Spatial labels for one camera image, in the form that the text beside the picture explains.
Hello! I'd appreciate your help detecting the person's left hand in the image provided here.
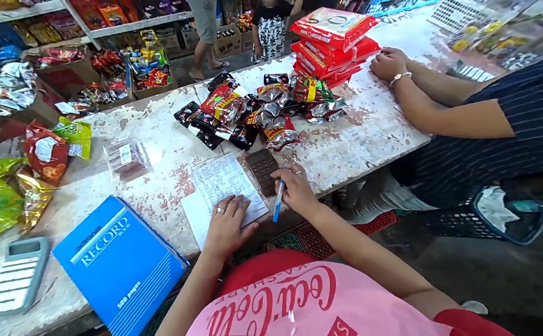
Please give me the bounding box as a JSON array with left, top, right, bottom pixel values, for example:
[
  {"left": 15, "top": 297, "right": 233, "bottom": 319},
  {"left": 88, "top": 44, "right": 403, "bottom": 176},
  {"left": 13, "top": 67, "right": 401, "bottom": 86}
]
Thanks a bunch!
[{"left": 205, "top": 194, "right": 260, "bottom": 260}]

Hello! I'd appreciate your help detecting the person's right hand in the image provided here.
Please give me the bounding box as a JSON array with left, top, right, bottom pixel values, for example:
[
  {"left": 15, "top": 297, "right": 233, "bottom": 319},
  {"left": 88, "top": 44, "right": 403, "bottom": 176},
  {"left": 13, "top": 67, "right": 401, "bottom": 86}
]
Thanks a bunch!
[{"left": 271, "top": 162, "right": 320, "bottom": 219}]

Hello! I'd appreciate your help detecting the notebook with handwriting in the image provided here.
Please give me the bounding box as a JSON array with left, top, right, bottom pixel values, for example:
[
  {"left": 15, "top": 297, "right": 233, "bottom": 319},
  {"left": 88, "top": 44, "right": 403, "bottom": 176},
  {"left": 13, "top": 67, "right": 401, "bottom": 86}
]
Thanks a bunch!
[{"left": 180, "top": 152, "right": 269, "bottom": 252}]

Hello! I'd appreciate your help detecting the blue pen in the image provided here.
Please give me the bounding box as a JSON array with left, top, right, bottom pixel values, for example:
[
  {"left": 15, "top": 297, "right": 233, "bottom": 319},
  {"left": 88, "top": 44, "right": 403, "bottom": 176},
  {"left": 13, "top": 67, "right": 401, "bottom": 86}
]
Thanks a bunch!
[{"left": 273, "top": 165, "right": 287, "bottom": 223}]

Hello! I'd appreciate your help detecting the person's left forearm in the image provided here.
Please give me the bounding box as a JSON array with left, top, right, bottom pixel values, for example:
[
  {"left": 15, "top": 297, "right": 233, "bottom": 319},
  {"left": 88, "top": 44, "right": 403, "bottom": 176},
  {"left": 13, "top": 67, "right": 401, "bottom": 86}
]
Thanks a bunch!
[{"left": 156, "top": 250, "right": 228, "bottom": 336}]

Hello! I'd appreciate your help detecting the person's right forearm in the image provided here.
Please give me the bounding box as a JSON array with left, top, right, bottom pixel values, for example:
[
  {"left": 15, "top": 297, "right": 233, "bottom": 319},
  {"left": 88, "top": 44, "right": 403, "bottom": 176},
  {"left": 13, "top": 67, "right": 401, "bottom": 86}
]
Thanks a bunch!
[{"left": 306, "top": 203, "right": 462, "bottom": 321}]

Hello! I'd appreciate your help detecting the brown calculator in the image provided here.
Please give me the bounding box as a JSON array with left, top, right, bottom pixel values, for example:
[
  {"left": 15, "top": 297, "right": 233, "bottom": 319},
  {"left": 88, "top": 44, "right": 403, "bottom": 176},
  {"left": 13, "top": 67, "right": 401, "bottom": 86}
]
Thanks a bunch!
[{"left": 245, "top": 148, "right": 280, "bottom": 198}]

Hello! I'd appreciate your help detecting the pile of black and red packets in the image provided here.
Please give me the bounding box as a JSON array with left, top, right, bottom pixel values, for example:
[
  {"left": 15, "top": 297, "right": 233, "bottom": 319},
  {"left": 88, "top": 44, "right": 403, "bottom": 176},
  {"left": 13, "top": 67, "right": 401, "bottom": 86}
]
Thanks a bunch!
[{"left": 173, "top": 70, "right": 348, "bottom": 152}]

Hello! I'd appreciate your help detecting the clear pack with white label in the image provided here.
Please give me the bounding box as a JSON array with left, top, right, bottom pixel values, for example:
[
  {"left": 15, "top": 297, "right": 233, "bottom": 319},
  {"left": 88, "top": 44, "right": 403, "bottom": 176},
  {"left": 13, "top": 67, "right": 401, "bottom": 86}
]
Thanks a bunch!
[{"left": 103, "top": 138, "right": 152, "bottom": 181}]

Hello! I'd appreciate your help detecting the stack of red-white packs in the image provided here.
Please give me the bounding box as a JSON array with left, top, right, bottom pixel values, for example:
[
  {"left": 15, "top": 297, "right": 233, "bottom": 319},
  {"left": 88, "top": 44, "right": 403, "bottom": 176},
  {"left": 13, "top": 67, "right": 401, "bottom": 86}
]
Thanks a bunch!
[{"left": 289, "top": 7, "right": 382, "bottom": 89}]

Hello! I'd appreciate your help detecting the printed cardboard box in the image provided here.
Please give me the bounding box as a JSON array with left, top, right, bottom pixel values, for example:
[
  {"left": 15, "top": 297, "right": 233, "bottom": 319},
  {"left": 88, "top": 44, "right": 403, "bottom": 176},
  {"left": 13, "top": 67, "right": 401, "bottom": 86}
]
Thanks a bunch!
[{"left": 214, "top": 24, "right": 243, "bottom": 58}]

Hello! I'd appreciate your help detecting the small green snack bag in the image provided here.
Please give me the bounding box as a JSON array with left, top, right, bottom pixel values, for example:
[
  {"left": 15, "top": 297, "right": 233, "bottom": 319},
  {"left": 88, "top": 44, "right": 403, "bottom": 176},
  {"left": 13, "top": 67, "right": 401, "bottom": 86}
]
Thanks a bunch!
[{"left": 52, "top": 116, "right": 93, "bottom": 161}]

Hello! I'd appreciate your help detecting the pile of colourful snack packets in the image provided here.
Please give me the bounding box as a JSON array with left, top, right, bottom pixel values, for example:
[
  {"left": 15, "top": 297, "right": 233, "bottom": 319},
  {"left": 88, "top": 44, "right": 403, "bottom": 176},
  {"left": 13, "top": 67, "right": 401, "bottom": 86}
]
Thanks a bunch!
[{"left": 130, "top": 30, "right": 172, "bottom": 91}]

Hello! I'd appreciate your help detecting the pile of red snack packets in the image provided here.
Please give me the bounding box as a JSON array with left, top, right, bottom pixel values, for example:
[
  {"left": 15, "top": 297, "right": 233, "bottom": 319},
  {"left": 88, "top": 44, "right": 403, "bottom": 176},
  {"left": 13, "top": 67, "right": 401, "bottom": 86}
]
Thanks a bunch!
[{"left": 64, "top": 49, "right": 129, "bottom": 114}]

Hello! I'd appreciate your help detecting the dark shopping basket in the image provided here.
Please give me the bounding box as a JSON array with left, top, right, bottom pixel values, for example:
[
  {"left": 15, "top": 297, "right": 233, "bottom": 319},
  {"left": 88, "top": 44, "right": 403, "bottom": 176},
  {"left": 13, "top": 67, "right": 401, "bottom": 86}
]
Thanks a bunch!
[{"left": 422, "top": 182, "right": 543, "bottom": 246}]

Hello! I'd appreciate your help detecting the red snack bag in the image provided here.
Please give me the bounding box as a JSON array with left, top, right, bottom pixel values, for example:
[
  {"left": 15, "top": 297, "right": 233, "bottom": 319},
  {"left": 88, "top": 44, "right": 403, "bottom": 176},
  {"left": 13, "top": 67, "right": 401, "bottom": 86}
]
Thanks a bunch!
[{"left": 22, "top": 120, "right": 70, "bottom": 187}]

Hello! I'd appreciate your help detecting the gold snack bag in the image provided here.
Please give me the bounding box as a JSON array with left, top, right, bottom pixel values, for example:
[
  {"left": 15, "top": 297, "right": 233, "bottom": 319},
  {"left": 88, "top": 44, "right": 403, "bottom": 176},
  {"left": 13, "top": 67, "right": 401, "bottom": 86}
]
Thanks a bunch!
[{"left": 16, "top": 166, "right": 57, "bottom": 234}]

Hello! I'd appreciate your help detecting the white shelf with goods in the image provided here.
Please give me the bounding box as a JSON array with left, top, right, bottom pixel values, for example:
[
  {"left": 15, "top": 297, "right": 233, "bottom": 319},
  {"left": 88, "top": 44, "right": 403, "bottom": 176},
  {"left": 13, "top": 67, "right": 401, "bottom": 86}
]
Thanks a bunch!
[{"left": 0, "top": 0, "right": 195, "bottom": 57}]

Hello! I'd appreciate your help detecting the white plastic bag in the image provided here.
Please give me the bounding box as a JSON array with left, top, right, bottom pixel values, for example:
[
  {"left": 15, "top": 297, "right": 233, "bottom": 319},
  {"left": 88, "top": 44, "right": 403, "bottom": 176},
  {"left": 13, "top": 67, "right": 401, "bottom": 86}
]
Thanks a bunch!
[{"left": 477, "top": 186, "right": 520, "bottom": 234}]

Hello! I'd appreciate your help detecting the grey calculator with white keys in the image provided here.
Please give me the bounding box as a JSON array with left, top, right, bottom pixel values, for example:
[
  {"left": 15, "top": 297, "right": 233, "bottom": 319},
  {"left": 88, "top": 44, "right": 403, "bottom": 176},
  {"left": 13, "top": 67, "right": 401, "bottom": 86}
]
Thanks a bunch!
[{"left": 0, "top": 236, "right": 51, "bottom": 318}]

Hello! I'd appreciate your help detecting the white plastic basket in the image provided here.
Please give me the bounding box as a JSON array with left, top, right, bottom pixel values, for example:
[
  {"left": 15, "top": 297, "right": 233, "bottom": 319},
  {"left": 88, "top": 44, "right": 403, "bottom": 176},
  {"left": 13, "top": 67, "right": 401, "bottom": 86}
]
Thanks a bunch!
[{"left": 426, "top": 0, "right": 495, "bottom": 34}]

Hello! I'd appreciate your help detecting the pile of silver packets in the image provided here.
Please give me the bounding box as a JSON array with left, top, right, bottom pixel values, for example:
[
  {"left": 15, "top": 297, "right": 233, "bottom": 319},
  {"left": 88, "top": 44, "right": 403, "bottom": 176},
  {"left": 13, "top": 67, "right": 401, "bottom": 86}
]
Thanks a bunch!
[{"left": 0, "top": 62, "right": 38, "bottom": 116}]

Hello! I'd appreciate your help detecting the clear plastic bottle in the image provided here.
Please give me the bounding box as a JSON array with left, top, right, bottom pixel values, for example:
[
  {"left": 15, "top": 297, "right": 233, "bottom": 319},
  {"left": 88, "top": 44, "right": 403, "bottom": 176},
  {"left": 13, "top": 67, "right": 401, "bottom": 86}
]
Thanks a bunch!
[{"left": 506, "top": 200, "right": 543, "bottom": 214}]

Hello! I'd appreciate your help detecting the clear bag with yellow items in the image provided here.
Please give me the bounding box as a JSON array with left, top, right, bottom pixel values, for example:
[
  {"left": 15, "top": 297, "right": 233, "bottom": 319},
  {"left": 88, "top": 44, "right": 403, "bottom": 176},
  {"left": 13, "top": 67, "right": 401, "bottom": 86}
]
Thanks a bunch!
[{"left": 448, "top": 18, "right": 543, "bottom": 71}]

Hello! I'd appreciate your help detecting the blue record book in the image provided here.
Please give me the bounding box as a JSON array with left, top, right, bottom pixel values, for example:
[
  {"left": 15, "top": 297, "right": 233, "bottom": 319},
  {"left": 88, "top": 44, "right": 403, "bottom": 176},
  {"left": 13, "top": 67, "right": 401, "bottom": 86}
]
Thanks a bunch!
[{"left": 52, "top": 195, "right": 191, "bottom": 336}]

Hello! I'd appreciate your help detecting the blue wire basket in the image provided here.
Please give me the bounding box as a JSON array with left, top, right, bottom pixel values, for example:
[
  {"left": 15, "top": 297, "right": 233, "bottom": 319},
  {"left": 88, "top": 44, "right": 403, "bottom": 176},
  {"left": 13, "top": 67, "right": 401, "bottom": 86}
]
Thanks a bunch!
[{"left": 364, "top": 0, "right": 440, "bottom": 18}]

